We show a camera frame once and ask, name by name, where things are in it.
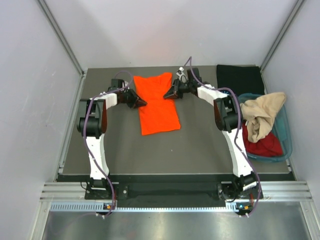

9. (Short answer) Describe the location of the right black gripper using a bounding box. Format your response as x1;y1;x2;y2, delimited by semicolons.
162;78;192;100

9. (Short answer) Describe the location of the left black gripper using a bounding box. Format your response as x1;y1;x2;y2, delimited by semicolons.
121;87;146;108

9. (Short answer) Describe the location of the orange t shirt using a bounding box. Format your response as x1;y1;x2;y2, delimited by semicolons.
133;72;181;136

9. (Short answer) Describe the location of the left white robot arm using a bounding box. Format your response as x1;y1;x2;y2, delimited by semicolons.
76;78;147;199

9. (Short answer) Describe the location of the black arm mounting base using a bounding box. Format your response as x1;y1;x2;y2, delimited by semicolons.
56;173;296;208

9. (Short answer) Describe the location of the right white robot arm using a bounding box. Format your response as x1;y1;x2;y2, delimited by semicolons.
163;67;258;200

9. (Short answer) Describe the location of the folded black t shirt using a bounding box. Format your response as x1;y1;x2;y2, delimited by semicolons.
216;64;265;96

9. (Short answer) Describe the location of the beige t shirt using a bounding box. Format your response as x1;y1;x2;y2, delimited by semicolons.
240;92;287;143

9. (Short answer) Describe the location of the red t shirt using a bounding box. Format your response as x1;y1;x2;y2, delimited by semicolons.
242;122;283;157

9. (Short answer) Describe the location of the teal plastic laundry basket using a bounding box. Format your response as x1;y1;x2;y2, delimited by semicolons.
238;93;293;163

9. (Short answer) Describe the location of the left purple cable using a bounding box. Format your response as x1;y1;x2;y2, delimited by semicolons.
48;70;135;233

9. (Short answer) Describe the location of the slotted grey cable duct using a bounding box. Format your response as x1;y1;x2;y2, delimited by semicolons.
50;201;250;213

